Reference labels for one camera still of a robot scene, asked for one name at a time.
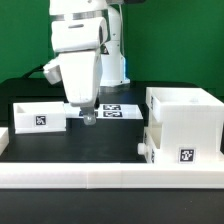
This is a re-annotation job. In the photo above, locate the white marker base plate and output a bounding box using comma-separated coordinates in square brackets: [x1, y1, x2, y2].
[64, 103, 143, 120]

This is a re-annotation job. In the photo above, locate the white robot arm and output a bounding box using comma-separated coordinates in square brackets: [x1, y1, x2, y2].
[44, 0, 130, 125]

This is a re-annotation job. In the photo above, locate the white left fence wall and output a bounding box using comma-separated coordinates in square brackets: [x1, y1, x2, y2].
[0, 127, 9, 155]

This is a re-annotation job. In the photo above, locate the black cable bundle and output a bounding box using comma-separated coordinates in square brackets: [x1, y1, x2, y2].
[22, 63, 51, 80]

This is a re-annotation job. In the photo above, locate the white drawer box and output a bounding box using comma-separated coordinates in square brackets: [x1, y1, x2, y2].
[13, 101, 66, 134]
[137, 129, 155, 164]

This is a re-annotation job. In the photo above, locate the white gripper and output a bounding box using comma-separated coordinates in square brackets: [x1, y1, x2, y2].
[51, 17, 108, 125]

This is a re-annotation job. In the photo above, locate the white front drawer box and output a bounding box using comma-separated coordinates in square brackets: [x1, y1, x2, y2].
[137, 129, 155, 164]

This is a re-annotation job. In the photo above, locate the white drawer cabinet frame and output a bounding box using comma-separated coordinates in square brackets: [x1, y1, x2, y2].
[145, 87, 224, 164]

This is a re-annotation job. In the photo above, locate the white front fence wall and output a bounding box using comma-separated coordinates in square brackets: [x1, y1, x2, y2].
[0, 163, 224, 189]

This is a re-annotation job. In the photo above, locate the white fence wall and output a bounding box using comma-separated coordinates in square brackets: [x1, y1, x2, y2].
[0, 127, 9, 155]
[0, 163, 224, 189]

